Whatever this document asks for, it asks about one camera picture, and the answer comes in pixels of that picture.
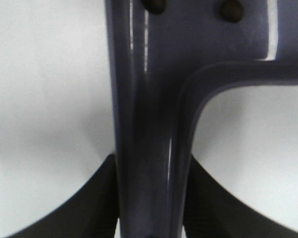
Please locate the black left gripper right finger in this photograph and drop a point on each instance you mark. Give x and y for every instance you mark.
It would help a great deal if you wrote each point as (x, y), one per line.
(212, 212)

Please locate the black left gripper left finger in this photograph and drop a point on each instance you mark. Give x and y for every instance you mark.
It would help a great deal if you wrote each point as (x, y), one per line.
(92, 212)

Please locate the purple plastic dustpan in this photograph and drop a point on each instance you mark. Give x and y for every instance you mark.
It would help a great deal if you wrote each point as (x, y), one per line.
(168, 58)

